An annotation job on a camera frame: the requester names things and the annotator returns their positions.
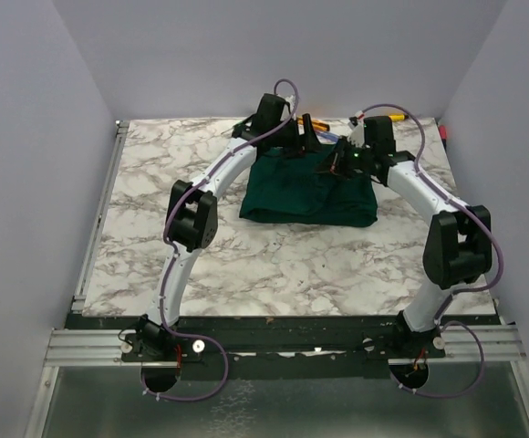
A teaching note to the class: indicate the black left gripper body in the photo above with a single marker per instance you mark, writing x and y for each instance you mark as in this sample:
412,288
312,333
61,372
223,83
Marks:
298,138

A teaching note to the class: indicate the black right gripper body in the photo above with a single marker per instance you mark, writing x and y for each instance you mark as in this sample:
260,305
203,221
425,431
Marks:
353,159

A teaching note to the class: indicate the dark green surgical drape cloth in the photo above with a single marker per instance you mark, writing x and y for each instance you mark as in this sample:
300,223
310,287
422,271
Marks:
284,190

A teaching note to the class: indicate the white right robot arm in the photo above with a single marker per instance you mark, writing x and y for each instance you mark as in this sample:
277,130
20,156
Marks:
458,249

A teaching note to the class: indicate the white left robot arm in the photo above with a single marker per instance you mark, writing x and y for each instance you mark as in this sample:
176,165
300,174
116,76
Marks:
192,217

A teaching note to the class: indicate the red object at table edge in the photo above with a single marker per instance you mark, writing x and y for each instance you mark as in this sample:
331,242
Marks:
443,132

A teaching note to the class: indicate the blue handled screwdriver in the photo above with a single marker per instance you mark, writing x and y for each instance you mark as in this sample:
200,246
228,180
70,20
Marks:
327,136

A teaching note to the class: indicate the yellow handled screwdriver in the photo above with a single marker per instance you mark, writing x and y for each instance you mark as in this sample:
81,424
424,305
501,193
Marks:
398,117

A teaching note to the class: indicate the aluminium front rail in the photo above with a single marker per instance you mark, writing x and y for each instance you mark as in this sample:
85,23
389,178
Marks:
102,348

